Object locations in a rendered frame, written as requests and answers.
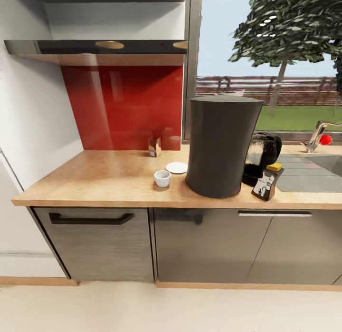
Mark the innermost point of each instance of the coffee cup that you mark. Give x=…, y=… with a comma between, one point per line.
x=162, y=178

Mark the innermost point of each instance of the countertop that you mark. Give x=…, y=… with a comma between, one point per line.
x=125, y=178

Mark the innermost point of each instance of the bottle of coffee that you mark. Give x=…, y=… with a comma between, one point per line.
x=268, y=174

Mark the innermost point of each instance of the cabinet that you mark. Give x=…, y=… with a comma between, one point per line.
x=241, y=245

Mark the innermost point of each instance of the water glass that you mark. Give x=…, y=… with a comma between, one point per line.
x=154, y=144

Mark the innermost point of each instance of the electric kettle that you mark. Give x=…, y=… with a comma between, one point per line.
x=263, y=146

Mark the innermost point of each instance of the coffee maker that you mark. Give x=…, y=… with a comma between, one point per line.
x=221, y=129

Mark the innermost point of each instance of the fixed window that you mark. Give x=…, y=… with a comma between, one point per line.
x=287, y=53

